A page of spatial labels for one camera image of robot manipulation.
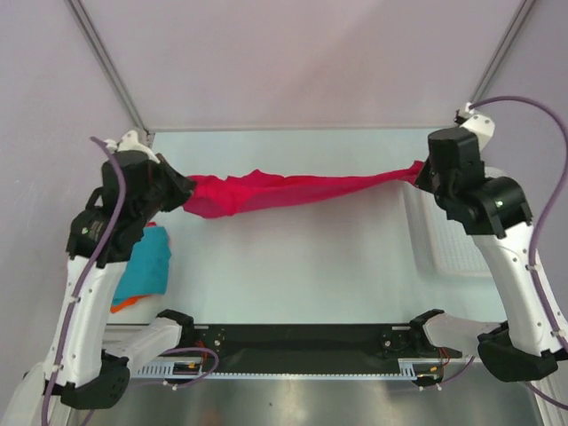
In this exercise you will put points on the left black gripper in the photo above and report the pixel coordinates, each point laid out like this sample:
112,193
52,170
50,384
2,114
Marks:
183,188

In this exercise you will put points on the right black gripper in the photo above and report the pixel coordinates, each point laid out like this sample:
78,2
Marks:
423,180

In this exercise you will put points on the red t shirt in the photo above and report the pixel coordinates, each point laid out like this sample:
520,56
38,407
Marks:
216,197

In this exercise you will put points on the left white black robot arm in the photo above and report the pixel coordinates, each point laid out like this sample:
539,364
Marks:
80,370

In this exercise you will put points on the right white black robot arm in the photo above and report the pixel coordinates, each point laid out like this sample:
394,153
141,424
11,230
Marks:
495,214

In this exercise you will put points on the white plastic basket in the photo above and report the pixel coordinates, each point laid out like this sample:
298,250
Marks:
440,245

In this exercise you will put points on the teal folded t shirt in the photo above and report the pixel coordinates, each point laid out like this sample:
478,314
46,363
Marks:
147,272

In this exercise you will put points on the orange folded t shirt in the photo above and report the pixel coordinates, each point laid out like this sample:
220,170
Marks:
126,303

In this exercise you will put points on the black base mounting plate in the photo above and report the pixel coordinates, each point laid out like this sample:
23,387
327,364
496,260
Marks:
240,342

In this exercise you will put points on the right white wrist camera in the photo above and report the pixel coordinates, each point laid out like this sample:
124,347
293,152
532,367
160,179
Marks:
481,125

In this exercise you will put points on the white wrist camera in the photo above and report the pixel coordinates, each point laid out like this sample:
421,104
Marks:
130,141
481,125

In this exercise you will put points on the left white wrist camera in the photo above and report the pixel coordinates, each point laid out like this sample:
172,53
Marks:
130,141

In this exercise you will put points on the white slotted cable duct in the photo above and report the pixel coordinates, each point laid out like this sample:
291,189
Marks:
303,368

